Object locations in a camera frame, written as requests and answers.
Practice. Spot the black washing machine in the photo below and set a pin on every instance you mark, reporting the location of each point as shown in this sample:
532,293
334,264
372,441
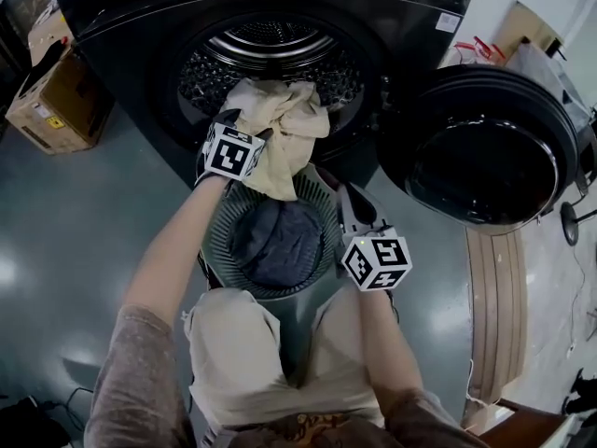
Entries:
140,54

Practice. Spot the flat cardboard sheet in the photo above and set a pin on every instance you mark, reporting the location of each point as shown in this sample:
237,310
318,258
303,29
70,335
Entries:
522,23

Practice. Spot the clear plastic bag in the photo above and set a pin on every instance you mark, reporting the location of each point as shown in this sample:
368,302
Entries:
541,73

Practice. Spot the person's left forearm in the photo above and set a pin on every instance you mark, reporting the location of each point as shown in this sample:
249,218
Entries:
172,250

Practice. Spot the dark blue garment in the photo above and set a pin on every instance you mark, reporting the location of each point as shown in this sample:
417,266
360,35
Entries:
280,245

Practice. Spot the black round chair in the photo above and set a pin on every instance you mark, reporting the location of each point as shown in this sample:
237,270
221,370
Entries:
588,166

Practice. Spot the black equipment bundle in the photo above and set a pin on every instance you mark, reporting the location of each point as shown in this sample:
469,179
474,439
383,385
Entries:
583,392

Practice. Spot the pale green laundry basket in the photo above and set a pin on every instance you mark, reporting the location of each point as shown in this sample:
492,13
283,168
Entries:
221,231

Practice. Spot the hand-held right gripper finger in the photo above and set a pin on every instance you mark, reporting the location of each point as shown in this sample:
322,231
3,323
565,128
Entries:
380,219
340,217

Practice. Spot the person's brown printed shirt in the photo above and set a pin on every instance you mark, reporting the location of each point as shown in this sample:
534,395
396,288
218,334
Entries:
135,376

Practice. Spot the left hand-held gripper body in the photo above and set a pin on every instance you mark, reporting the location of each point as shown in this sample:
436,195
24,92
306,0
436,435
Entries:
231,154

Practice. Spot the person's right forearm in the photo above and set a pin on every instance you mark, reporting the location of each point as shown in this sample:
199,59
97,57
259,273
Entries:
392,348

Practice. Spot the person's beige trousers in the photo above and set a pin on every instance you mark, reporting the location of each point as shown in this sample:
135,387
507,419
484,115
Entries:
233,357

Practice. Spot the white side table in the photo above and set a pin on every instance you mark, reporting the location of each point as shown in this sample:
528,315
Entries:
527,429

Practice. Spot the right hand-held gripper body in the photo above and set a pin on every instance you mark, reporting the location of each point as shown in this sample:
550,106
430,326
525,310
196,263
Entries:
380,255

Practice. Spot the round black glass door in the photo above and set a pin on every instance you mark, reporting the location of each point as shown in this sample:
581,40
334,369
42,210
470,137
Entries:
480,166

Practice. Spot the cream clothes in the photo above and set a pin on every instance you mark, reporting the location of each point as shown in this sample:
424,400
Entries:
289,124

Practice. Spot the large brown cardboard box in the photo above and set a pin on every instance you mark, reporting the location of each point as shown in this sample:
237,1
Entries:
60,110

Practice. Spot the black floor fan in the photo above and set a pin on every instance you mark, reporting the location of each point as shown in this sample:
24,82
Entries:
569,224

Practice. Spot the wooden slatted board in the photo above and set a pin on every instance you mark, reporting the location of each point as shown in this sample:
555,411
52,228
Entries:
499,315

